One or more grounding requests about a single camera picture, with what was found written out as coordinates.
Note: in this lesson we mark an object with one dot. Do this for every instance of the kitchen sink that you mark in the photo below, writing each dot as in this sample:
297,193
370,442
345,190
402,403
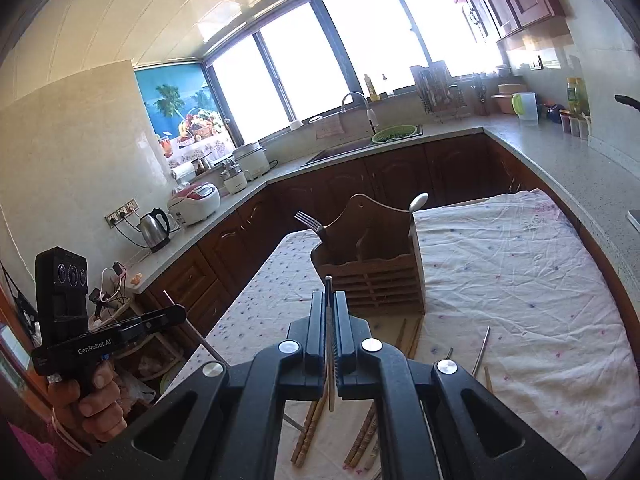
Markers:
340,150

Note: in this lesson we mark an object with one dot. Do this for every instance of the metal fork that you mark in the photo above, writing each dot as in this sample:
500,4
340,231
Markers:
310,225

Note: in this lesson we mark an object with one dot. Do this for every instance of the yellow cooking oil bottle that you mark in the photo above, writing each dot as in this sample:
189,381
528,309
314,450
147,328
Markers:
577,95

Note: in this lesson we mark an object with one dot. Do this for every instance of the floral white tablecloth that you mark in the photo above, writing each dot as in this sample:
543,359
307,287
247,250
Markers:
500,285

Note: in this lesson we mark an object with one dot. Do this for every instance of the wooden utensil holder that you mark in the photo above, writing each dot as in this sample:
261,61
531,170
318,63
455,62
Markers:
370,270

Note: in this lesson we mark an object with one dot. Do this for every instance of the person's left forearm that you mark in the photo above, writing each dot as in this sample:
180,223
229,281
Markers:
22,442

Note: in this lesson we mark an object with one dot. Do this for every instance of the small white food steamer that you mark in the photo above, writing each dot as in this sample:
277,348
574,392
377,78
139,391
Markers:
234,177

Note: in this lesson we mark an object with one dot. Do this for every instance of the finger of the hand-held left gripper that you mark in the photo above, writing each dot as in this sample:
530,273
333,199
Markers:
160,317

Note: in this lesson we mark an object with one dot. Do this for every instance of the green colander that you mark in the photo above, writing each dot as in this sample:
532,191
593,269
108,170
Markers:
395,134

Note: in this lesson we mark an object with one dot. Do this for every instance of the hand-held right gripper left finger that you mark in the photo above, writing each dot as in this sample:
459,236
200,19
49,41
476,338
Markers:
317,340

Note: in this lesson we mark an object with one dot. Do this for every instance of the wall socket strip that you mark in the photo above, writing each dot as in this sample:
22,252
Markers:
121,212

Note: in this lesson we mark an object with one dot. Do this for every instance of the dark wooden lower cabinets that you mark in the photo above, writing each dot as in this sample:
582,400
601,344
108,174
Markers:
400,170

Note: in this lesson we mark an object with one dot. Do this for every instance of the storage shelf rack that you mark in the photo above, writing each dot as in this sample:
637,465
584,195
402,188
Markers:
145,360

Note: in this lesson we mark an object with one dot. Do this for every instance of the light dish cloth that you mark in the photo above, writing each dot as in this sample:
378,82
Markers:
330,127

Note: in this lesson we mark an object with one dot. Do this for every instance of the steel electric kettle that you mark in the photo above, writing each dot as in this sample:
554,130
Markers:
154,230

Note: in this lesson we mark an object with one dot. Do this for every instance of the small dark bottle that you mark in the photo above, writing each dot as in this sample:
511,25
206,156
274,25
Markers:
384,87

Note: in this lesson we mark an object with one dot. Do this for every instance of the speckled kitchen countertop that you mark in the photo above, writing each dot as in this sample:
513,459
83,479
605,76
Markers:
575,175

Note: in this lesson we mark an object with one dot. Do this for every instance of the kitchen window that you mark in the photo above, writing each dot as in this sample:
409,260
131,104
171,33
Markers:
350,45

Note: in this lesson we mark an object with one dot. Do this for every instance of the person's left hand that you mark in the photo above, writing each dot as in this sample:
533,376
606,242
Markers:
97,405

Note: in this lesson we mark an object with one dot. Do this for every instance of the wooden chopstick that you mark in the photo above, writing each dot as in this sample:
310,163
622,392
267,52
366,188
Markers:
356,440
302,435
364,442
401,335
374,455
312,432

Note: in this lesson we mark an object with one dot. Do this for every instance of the metal dish rack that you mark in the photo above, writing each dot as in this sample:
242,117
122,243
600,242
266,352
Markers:
437,90

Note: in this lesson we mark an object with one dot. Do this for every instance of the chrome kitchen faucet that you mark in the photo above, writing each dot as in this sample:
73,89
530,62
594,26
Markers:
356,102

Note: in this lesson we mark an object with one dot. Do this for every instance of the large white rice cooker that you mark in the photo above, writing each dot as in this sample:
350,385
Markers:
251,160

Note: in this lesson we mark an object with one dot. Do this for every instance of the yellow detergent bottle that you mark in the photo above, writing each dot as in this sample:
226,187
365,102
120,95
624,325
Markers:
371,89

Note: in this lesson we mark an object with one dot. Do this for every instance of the green and white pitcher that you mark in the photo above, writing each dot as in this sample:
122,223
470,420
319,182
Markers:
525,107

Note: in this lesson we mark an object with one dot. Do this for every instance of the black wok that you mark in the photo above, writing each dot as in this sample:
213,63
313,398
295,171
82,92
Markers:
627,101

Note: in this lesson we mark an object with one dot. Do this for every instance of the tropical fruit wall poster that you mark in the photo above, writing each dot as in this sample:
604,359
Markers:
175,105

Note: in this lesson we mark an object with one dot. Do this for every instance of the spice jar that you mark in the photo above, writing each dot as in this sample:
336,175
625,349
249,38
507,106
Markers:
584,128
565,122
575,126

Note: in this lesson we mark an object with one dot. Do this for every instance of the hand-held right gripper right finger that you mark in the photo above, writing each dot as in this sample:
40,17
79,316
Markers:
342,340

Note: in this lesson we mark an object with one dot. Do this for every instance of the white and red rice cooker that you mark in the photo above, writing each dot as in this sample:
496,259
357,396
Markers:
195,202

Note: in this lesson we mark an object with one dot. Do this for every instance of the blue container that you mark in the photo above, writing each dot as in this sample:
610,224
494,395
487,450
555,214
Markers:
553,113

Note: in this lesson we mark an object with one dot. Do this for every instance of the metal spoon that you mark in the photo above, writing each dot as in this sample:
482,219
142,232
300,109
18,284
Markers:
419,202

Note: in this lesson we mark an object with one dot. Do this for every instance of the pink plastic basin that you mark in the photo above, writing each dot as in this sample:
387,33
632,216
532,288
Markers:
505,100

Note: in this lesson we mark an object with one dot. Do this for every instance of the knife block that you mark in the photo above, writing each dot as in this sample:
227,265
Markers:
480,97

